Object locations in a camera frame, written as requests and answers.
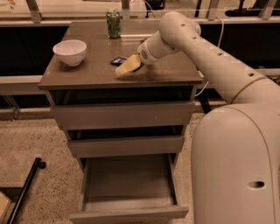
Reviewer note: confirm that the grey drawer cabinet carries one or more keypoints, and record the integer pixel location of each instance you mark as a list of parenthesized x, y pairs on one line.
[(94, 81)]

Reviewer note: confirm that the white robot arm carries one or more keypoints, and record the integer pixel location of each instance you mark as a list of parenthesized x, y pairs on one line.
[(235, 155)]

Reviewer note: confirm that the black table leg bracket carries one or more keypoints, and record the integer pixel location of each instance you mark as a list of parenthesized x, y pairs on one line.
[(205, 105)]

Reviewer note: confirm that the grey middle drawer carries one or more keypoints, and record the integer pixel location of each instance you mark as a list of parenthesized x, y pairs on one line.
[(125, 146)]

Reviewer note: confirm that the grey drawer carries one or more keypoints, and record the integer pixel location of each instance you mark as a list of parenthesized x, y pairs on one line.
[(129, 188), (97, 117), (125, 146)]

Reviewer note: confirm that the black metal bar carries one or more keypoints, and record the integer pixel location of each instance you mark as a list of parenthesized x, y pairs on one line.
[(37, 164)]

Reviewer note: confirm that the white ceramic bowl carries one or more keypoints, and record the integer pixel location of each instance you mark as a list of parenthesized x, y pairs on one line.
[(70, 52)]

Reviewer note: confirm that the green soda can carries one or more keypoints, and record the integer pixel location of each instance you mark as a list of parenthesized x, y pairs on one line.
[(113, 23)]

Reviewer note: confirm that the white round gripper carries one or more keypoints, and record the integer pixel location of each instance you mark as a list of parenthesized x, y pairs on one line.
[(144, 55)]

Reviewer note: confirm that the blue rxbar blueberry wrapper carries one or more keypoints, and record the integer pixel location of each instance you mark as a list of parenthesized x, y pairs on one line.
[(118, 61)]

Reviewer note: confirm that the grey bottom drawer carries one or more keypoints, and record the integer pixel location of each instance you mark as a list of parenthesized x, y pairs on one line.
[(129, 188)]

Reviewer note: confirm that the grey top drawer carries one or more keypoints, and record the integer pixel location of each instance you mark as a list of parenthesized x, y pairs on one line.
[(97, 117)]

